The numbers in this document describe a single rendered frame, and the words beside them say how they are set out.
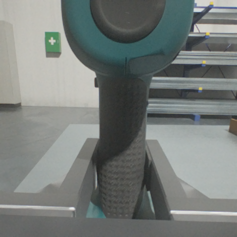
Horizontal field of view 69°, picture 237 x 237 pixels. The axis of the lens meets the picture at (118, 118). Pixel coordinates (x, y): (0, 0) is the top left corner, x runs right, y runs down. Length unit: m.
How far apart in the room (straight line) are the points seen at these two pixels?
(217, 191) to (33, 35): 5.13
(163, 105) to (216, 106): 1.08
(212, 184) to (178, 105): 3.39
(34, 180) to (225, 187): 0.45
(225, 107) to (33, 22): 4.86
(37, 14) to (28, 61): 1.17
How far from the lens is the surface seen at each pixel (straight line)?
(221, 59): 4.28
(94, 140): 0.16
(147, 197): 0.17
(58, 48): 4.82
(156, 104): 3.72
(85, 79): 4.78
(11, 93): 5.18
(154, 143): 0.16
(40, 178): 0.48
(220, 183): 0.50
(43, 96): 5.18
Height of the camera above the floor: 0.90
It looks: 14 degrees down
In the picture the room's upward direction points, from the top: 1 degrees clockwise
